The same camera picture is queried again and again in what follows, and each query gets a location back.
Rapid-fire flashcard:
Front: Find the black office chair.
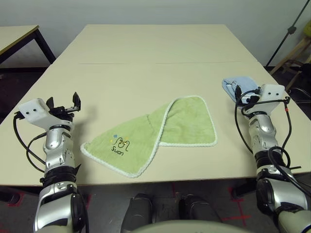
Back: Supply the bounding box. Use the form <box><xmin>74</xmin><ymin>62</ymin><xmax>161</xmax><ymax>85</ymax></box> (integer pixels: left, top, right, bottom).
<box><xmin>289</xmin><ymin>55</ymin><xmax>311</xmax><ymax>102</ymax></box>

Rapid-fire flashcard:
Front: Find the green towel with white trim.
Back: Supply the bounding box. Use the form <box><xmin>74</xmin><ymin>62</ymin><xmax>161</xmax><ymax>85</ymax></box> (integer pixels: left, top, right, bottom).
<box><xmin>80</xmin><ymin>95</ymin><xmax>218</xmax><ymax>179</ymax></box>

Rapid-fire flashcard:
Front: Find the dark robot right foot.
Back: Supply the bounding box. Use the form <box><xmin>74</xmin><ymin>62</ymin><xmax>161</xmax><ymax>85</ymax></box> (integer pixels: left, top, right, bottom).
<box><xmin>178</xmin><ymin>194</ymin><xmax>223</xmax><ymax>233</ymax></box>

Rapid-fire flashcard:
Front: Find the light blue folded towel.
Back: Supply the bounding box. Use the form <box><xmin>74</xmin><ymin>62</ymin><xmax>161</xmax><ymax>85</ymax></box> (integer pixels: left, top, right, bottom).
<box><xmin>222</xmin><ymin>77</ymin><xmax>259</xmax><ymax>102</ymax></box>

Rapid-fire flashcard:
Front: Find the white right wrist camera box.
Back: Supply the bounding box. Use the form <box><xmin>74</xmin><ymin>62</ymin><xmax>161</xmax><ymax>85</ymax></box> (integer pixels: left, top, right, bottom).
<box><xmin>257</xmin><ymin>83</ymin><xmax>285</xmax><ymax>115</ymax></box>

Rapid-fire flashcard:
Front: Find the thin cable with red band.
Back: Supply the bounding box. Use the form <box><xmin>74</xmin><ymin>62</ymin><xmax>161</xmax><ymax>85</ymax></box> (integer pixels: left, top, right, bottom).
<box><xmin>281</xmin><ymin>97</ymin><xmax>292</xmax><ymax>168</ymax></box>

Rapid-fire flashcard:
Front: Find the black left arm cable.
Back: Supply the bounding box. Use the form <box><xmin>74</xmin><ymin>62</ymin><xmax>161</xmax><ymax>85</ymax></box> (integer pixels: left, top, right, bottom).
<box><xmin>13</xmin><ymin>114</ymin><xmax>49</xmax><ymax>173</ymax></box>

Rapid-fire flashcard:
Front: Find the black table base foot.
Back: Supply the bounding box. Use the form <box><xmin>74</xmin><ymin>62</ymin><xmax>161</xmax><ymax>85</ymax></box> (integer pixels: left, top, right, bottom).
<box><xmin>0</xmin><ymin>186</ymin><xmax>22</xmax><ymax>204</ymax></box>
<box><xmin>232</xmin><ymin>178</ymin><xmax>258</xmax><ymax>201</ymax></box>

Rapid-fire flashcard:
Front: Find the dark robot foot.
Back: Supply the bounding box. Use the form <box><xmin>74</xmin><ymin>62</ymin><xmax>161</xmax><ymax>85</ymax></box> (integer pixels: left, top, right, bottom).
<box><xmin>121</xmin><ymin>193</ymin><xmax>156</xmax><ymax>233</ymax></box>
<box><xmin>178</xmin><ymin>194</ymin><xmax>223</xmax><ymax>233</ymax></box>

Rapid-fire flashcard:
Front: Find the wooden stool green cushion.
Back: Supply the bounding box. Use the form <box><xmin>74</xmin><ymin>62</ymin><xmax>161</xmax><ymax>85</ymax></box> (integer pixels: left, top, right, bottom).
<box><xmin>269</xmin><ymin>20</ymin><xmax>311</xmax><ymax>92</ymax></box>

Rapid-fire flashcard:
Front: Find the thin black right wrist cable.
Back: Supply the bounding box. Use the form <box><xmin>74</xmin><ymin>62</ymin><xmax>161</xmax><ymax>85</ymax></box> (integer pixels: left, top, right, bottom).
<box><xmin>234</xmin><ymin>93</ymin><xmax>258</xmax><ymax>155</ymax></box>

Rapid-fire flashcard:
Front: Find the beige side table black frame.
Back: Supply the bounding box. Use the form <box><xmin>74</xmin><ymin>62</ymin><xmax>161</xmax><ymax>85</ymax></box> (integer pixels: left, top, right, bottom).
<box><xmin>0</xmin><ymin>25</ymin><xmax>56</xmax><ymax>71</ymax></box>

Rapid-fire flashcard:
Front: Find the grey white robot torso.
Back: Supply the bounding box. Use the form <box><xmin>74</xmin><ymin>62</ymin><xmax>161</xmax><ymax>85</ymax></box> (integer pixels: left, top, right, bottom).
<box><xmin>131</xmin><ymin>219</ymin><xmax>253</xmax><ymax>233</ymax></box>

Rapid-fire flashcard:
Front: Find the dark robot left foot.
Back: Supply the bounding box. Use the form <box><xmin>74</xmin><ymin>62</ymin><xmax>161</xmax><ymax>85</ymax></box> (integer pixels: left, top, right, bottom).
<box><xmin>121</xmin><ymin>193</ymin><xmax>156</xmax><ymax>233</ymax></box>

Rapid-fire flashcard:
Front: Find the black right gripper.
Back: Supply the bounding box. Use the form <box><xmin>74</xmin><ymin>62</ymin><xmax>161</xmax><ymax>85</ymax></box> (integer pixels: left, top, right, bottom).
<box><xmin>234</xmin><ymin>84</ymin><xmax>259</xmax><ymax>115</ymax></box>

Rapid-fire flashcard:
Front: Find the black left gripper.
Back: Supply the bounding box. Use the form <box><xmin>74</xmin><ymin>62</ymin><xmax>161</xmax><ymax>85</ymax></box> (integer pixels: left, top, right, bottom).
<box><xmin>46</xmin><ymin>91</ymin><xmax>82</xmax><ymax>123</ymax></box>

